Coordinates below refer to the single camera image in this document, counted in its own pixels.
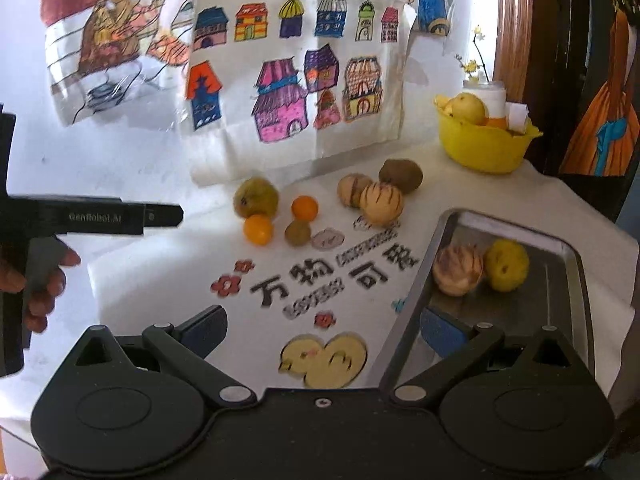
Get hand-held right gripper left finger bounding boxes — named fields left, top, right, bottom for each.
left=60, top=305, right=258, bottom=408

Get greenish yellow pear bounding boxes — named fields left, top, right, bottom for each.
left=234, top=176, right=281, bottom=220

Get metal tray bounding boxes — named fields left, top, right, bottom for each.
left=380, top=208, right=596, bottom=396

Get yellow flower sprigs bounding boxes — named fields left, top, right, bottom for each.
left=455, top=25, right=488, bottom=83

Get coloured houses drawing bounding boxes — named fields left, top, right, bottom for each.
left=186, top=0, right=417, bottom=188

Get yellow plastic bowl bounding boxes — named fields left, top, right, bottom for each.
left=433, top=95, right=544, bottom=175

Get yellow round fruit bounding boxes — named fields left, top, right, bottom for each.
left=484, top=239, right=531, bottom=292

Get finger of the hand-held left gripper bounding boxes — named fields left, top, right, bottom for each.
left=144, top=203, right=184, bottom=229

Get black painting with orange dress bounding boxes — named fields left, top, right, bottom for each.
left=530, top=0, right=640, bottom=221

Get glass jar with white wrap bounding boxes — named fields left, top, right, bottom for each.
left=462, top=79, right=508, bottom=128

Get orange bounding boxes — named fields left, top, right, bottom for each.
left=243, top=214, right=274, bottom=247
left=291, top=195, right=319, bottom=222

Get striped pepino melon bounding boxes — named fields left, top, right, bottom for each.
left=360, top=181, right=404, bottom=227
left=432, top=244, right=485, bottom=296
left=337, top=173, right=373, bottom=209

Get white folded paper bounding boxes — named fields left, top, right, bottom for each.
left=505, top=102, right=531, bottom=134

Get wooden frame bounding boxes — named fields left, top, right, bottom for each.
left=494, top=0, right=535, bottom=106

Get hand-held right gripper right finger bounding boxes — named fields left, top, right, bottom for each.
left=389, top=305, right=593, bottom=408

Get large brown kiwi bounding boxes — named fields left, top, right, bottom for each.
left=378, top=158, right=423, bottom=195

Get person's left hand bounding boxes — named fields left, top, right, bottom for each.
left=0, top=245, right=82, bottom=334

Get small green kiwi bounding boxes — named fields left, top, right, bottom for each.
left=284, top=220, right=312, bottom=247

